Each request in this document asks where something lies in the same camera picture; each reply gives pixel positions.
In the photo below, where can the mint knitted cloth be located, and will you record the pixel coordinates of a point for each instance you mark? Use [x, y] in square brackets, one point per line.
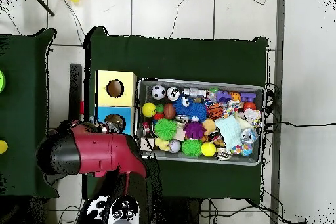
[231, 130]

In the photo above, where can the black rod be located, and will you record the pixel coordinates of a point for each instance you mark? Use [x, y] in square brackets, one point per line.
[42, 3]

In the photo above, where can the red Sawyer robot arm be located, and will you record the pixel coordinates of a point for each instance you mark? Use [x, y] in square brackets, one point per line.
[105, 153]

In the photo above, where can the yellow round object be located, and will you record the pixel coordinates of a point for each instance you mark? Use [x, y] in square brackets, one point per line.
[2, 147]

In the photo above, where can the green puffer ball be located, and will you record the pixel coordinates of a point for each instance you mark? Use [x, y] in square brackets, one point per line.
[165, 129]

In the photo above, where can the purple spiky ball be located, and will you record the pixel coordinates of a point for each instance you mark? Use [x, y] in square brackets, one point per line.
[194, 130]

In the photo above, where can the black and white soccer ball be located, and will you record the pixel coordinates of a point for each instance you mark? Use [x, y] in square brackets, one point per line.
[158, 92]

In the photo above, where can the dark green table cloth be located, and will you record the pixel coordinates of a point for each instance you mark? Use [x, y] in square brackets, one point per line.
[21, 103]
[170, 55]

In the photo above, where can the wooden box with three holes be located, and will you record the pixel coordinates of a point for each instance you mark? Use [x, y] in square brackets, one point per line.
[127, 80]

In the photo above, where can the brown toy football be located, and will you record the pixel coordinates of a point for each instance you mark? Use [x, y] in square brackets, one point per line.
[169, 111]

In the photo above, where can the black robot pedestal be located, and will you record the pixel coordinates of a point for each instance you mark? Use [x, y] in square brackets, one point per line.
[183, 210]

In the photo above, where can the yellow ball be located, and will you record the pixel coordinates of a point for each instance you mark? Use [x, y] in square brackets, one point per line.
[149, 109]

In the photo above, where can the green round object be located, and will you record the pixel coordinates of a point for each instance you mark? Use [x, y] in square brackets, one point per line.
[1, 80]

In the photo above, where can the blue puffer ball with eyes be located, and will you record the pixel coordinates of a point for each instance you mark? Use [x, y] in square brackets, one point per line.
[193, 111]

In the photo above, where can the crushed bottle with colourful label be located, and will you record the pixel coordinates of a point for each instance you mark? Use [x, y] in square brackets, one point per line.
[248, 136]

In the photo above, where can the shallow mesh bin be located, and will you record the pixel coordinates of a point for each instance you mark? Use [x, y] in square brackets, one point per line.
[147, 90]

